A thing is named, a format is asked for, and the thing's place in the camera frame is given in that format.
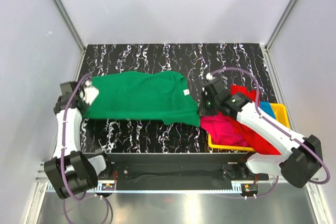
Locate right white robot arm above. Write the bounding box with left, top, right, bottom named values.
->
left=200, top=79, right=330, bottom=188

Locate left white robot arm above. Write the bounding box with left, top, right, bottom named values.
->
left=44, top=80, right=113, bottom=199

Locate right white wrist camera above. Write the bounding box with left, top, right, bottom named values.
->
left=206, top=73, right=218, bottom=83

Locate left aluminium frame post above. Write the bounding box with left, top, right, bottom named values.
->
left=52, top=0, right=86, bottom=52

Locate yellow plastic bin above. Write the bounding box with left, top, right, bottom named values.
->
left=208, top=103, right=290, bottom=152

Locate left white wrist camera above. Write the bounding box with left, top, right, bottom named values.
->
left=82, top=80, right=99, bottom=106

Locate right aluminium frame post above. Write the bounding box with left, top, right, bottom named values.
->
left=265, top=0, right=298, bottom=50

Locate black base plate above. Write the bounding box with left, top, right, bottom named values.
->
left=98, top=153, right=268, bottom=193

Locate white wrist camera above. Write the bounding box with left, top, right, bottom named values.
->
left=82, top=80, right=99, bottom=106
left=206, top=73, right=218, bottom=83

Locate red t shirt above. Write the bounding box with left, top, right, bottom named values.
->
left=227, top=84, right=280, bottom=155

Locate blue t shirt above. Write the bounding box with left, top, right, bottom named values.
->
left=259, top=101, right=276, bottom=119

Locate magenta t shirt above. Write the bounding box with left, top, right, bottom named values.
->
left=200, top=114, right=249, bottom=147

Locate aluminium frame post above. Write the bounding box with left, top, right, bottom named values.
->
left=265, top=0, right=298, bottom=50
left=52, top=0, right=86, bottom=52

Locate green t shirt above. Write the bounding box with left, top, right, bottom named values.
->
left=85, top=71, right=200, bottom=127

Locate aluminium front rail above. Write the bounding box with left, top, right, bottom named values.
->
left=36, top=153, right=318, bottom=199

